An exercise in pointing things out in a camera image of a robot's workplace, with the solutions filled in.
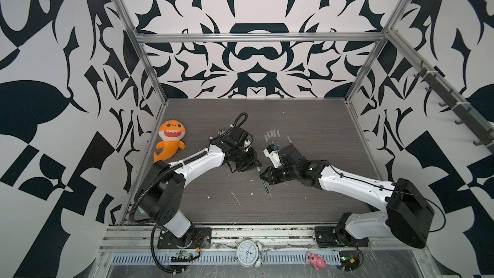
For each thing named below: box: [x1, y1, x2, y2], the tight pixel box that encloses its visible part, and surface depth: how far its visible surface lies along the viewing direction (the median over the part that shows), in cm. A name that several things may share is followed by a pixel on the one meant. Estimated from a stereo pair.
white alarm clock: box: [232, 239, 263, 268], surface depth 69 cm
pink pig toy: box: [306, 251, 327, 271], surface depth 70 cm
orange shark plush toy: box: [153, 119, 186, 163], surface depth 98 cm
